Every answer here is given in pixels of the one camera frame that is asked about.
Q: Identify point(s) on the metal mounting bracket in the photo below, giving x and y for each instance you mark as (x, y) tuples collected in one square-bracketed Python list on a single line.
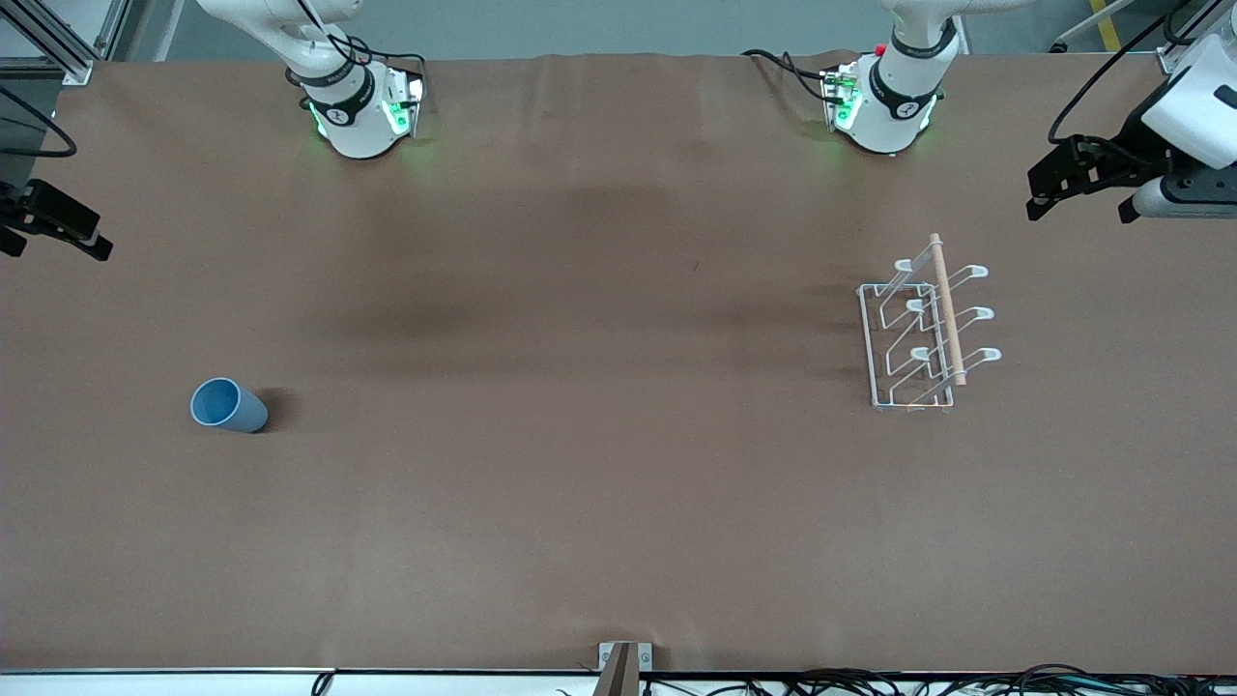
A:
[(606, 655)]

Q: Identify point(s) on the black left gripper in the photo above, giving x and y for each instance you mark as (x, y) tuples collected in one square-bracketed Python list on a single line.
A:
[(1127, 153)]

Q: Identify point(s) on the aluminium frame profile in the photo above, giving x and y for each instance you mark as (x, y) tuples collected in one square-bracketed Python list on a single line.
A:
[(58, 48), (1174, 58)]

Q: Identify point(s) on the white slanted rod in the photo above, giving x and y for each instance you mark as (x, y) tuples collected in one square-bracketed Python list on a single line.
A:
[(1082, 29)]

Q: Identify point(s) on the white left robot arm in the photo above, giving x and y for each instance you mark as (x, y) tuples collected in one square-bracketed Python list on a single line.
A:
[(894, 106)]

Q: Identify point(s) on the brown camera pole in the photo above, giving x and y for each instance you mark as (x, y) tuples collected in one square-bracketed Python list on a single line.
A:
[(618, 677)]

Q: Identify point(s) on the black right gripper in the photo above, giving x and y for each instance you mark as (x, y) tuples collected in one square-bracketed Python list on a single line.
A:
[(39, 206)]

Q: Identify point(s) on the brown table cloth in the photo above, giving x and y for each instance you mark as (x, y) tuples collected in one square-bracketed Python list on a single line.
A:
[(580, 483)]

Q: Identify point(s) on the blue plastic cup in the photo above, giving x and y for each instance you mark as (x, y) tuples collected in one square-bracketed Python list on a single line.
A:
[(242, 411)]

